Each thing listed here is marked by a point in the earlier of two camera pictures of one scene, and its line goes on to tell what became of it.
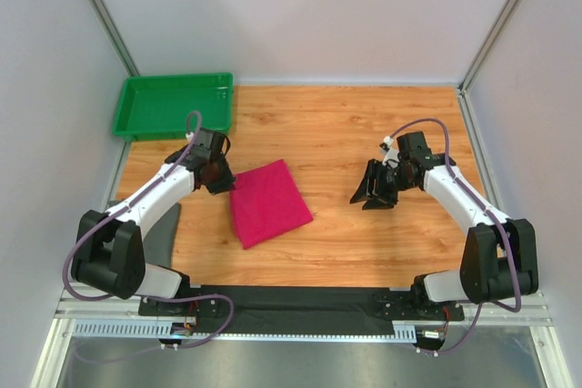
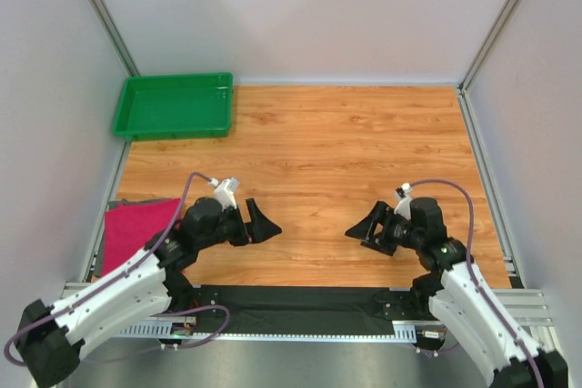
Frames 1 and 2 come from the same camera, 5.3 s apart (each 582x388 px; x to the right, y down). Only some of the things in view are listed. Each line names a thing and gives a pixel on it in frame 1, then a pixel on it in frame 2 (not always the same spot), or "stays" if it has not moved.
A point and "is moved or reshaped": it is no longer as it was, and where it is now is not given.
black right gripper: (373, 175) -> (381, 216)
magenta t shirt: (266, 203) is moved or reshaped
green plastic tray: (157, 106) stays
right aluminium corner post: (492, 38) stays
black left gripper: (225, 184) -> (259, 228)
